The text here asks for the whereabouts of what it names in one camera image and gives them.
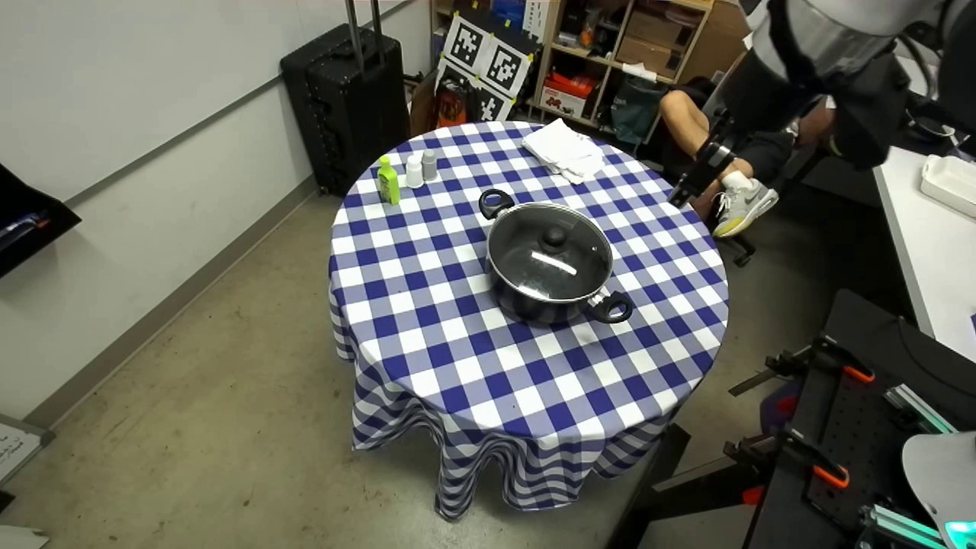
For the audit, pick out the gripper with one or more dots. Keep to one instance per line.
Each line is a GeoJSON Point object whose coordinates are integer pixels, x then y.
{"type": "Point", "coordinates": [770, 88]}

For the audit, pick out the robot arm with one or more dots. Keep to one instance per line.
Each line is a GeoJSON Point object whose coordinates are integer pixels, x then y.
{"type": "Point", "coordinates": [823, 34]}

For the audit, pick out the glass pot lid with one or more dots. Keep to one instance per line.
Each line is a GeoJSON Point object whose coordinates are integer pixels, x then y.
{"type": "Point", "coordinates": [549, 255]}

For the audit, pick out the black cooking pot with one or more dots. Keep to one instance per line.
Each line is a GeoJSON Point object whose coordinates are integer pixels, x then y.
{"type": "Point", "coordinates": [526, 305]}

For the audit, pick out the person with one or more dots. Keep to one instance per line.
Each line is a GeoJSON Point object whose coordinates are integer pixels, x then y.
{"type": "Point", "coordinates": [743, 202]}

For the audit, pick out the wooden shelf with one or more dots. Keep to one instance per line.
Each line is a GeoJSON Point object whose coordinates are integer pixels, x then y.
{"type": "Point", "coordinates": [648, 53]}

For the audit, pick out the green bag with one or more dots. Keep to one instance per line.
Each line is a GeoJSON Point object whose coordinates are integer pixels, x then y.
{"type": "Point", "coordinates": [637, 110]}

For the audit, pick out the white tray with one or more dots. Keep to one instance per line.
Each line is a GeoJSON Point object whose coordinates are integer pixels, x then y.
{"type": "Point", "coordinates": [949, 183]}

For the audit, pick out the red box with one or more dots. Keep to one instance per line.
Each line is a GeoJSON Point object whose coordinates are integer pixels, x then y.
{"type": "Point", "coordinates": [566, 95]}

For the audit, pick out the white folded cloth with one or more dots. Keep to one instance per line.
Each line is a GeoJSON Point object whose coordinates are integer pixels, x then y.
{"type": "Point", "coordinates": [564, 149]}

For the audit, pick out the white desk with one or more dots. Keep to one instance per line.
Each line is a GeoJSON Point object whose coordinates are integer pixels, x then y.
{"type": "Point", "coordinates": [930, 259]}

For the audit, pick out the black orange clamp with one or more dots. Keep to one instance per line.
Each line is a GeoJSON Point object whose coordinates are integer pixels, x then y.
{"type": "Point", "coordinates": [801, 457]}
{"type": "Point", "coordinates": [827, 358]}

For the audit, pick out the fiducial marker box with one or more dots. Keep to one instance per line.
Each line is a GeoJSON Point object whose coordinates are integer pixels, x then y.
{"type": "Point", "coordinates": [488, 61]}

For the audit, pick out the grey bottle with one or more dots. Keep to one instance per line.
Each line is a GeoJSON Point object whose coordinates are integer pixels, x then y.
{"type": "Point", "coordinates": [430, 165]}

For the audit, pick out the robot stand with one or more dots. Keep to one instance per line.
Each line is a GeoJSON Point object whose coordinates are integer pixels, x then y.
{"type": "Point", "coordinates": [862, 427]}

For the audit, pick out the white bottle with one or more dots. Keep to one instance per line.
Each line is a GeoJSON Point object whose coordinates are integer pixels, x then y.
{"type": "Point", "coordinates": [414, 172]}

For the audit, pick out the green bottle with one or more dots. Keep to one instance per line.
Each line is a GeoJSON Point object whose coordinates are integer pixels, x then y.
{"type": "Point", "coordinates": [389, 183]}

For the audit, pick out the blue white checked tablecloth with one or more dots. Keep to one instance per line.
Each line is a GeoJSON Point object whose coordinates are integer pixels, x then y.
{"type": "Point", "coordinates": [457, 358]}

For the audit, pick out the black suitcase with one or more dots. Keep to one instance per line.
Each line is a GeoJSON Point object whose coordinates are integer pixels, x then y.
{"type": "Point", "coordinates": [347, 107]}

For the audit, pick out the black monitor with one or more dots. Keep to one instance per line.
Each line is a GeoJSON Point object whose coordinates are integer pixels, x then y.
{"type": "Point", "coordinates": [27, 221]}

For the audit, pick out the white paper sheet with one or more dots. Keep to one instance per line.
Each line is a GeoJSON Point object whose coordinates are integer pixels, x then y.
{"type": "Point", "coordinates": [15, 450]}

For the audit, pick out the aluminium rail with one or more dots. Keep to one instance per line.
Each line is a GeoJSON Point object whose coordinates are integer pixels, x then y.
{"type": "Point", "coordinates": [903, 526]}
{"type": "Point", "coordinates": [919, 408]}

